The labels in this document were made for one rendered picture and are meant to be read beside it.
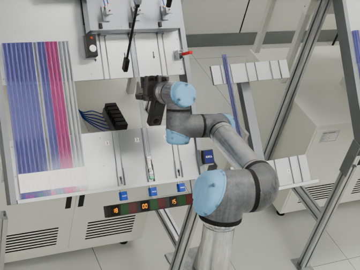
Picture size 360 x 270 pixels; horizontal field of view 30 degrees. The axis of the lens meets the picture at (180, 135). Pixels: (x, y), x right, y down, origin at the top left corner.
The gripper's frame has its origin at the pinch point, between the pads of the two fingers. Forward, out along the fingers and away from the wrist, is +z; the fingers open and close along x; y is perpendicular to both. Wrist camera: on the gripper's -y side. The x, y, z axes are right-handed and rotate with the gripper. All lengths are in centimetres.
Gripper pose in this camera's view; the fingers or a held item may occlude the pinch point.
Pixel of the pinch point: (140, 96)
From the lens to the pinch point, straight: 235.3
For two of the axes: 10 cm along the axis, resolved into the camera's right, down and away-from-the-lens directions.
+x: -8.9, 0.9, -4.4
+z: -4.5, -1.0, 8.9
